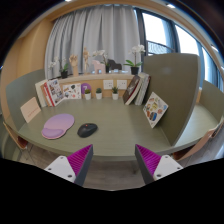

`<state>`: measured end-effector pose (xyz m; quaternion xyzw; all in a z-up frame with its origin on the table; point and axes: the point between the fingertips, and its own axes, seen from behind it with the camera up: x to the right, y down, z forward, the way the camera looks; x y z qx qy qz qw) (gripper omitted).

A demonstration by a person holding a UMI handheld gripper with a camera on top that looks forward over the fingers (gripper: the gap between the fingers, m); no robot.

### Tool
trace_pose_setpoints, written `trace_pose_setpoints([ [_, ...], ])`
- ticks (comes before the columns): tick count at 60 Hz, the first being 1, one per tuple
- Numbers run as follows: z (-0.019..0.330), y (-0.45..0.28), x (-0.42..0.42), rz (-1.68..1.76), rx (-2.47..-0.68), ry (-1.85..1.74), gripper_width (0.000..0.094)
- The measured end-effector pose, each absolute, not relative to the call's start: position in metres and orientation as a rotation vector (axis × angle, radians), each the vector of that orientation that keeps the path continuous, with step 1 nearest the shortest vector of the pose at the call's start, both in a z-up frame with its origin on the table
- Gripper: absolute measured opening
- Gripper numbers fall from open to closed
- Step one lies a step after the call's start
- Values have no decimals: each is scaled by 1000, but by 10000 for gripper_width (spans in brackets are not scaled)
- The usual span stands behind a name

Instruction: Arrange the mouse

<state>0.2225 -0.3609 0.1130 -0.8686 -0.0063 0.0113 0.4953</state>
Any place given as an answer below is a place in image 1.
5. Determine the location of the white wall socket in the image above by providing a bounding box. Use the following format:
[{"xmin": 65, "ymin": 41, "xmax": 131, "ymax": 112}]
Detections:
[
  {"xmin": 102, "ymin": 79, "xmax": 115, "ymax": 90},
  {"xmin": 116, "ymin": 79, "xmax": 128, "ymax": 90}
]

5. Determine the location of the pale pink card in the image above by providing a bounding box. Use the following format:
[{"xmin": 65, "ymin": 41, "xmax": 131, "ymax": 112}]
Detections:
[{"xmin": 19, "ymin": 96, "xmax": 42, "ymax": 124}]

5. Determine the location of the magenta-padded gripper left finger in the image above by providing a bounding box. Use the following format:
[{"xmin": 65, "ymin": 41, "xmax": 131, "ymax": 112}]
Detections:
[{"xmin": 44, "ymin": 143, "xmax": 94, "ymax": 187}]

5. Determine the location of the wooden mannequin figure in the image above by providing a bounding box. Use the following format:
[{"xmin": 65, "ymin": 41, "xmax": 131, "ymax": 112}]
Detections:
[{"xmin": 82, "ymin": 46, "xmax": 92, "ymax": 75}]

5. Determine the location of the wooden chair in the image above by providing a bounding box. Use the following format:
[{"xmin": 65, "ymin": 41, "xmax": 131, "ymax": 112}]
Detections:
[
  {"xmin": 2, "ymin": 121, "xmax": 31, "ymax": 161},
  {"xmin": 171, "ymin": 116, "xmax": 224, "ymax": 163}
]

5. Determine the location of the red-spined photo book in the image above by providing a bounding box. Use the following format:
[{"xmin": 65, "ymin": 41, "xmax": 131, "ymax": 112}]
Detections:
[{"xmin": 40, "ymin": 78, "xmax": 65, "ymax": 108}]

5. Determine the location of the pink wooden horse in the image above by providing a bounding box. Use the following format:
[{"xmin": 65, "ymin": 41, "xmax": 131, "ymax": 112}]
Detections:
[{"xmin": 92, "ymin": 59, "xmax": 107, "ymax": 75}]

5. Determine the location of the dark wooden horse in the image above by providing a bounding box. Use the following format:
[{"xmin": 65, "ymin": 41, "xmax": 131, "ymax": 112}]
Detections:
[{"xmin": 107, "ymin": 59, "xmax": 123, "ymax": 72}]

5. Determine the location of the white book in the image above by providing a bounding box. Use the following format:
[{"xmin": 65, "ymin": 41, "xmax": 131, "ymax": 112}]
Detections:
[{"xmin": 34, "ymin": 79, "xmax": 48, "ymax": 108}]

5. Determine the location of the illustrated food sticker card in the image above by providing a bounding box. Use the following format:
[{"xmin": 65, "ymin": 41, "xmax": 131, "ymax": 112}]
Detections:
[{"xmin": 142, "ymin": 91, "xmax": 169, "ymax": 129}]

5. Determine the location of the large glass window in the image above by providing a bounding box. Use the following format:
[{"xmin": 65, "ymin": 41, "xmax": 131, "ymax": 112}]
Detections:
[{"xmin": 134, "ymin": 8, "xmax": 224, "ymax": 93}]

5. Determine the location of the small plant in white pot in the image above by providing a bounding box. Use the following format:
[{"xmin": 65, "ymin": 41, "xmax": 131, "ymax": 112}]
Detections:
[
  {"xmin": 84, "ymin": 88, "xmax": 92, "ymax": 101},
  {"xmin": 111, "ymin": 86, "xmax": 120, "ymax": 101},
  {"xmin": 95, "ymin": 87, "xmax": 103, "ymax": 100}
]

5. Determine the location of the purple mouse pad with wrist rest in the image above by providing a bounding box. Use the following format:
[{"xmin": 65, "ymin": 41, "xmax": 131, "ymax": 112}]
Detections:
[{"xmin": 41, "ymin": 113, "xmax": 76, "ymax": 140}]

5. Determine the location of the white sticker picture card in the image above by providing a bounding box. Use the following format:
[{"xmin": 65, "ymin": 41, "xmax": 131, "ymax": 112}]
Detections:
[{"xmin": 61, "ymin": 82, "xmax": 83, "ymax": 101}]

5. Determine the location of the wooden hand model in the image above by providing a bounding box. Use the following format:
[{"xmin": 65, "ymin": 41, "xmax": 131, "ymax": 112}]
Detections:
[{"xmin": 68, "ymin": 54, "xmax": 80, "ymax": 78}]

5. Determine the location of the white orchid in black pot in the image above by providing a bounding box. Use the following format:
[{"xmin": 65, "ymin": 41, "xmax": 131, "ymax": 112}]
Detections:
[
  {"xmin": 123, "ymin": 44, "xmax": 147, "ymax": 76},
  {"xmin": 48, "ymin": 56, "xmax": 70, "ymax": 80}
]

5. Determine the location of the black computer mouse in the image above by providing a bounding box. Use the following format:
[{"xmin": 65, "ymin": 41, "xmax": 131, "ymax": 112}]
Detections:
[{"xmin": 77, "ymin": 122, "xmax": 99, "ymax": 139}]

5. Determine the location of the round purple number sign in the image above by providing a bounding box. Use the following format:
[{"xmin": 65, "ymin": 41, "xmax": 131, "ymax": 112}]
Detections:
[{"xmin": 80, "ymin": 82, "xmax": 92, "ymax": 95}]

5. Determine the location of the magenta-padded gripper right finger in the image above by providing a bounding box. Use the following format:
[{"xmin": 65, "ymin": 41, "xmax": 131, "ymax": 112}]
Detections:
[{"xmin": 134, "ymin": 143, "xmax": 184, "ymax": 185}]

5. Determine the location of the grey-green desk divider panel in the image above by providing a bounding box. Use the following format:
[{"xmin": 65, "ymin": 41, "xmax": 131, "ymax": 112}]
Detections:
[
  {"xmin": 142, "ymin": 52, "xmax": 202, "ymax": 147},
  {"xmin": 199, "ymin": 79, "xmax": 224, "ymax": 123},
  {"xmin": 5, "ymin": 68, "xmax": 46, "ymax": 132}
]

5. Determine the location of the dark cover book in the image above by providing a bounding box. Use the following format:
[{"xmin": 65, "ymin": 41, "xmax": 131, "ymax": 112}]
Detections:
[{"xmin": 122, "ymin": 74, "xmax": 142, "ymax": 106}]

